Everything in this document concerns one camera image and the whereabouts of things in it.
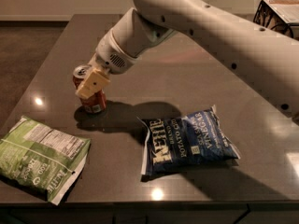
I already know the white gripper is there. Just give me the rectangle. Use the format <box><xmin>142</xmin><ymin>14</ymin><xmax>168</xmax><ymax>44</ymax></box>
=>
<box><xmin>76</xmin><ymin>31</ymin><xmax>136</xmax><ymax>99</ymax></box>

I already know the red coke can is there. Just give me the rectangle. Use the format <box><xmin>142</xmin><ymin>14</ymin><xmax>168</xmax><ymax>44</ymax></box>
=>
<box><xmin>73</xmin><ymin>64</ymin><xmax>107</xmax><ymax>114</ymax></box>

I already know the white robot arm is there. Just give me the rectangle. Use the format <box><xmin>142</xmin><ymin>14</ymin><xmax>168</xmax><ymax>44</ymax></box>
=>
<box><xmin>76</xmin><ymin>0</ymin><xmax>299</xmax><ymax>119</ymax></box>

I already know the green Kettle chip bag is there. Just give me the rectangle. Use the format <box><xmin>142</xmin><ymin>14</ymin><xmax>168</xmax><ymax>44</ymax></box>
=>
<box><xmin>0</xmin><ymin>116</ymin><xmax>91</xmax><ymax>205</ymax></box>

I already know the blue Kettle chip bag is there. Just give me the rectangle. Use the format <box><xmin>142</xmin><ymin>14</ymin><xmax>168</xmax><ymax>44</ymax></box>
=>
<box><xmin>141</xmin><ymin>105</ymin><xmax>240</xmax><ymax>176</ymax></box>

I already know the black wire basket with paper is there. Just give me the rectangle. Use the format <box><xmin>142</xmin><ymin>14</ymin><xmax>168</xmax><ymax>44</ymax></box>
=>
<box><xmin>253</xmin><ymin>0</ymin><xmax>299</xmax><ymax>40</ymax></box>

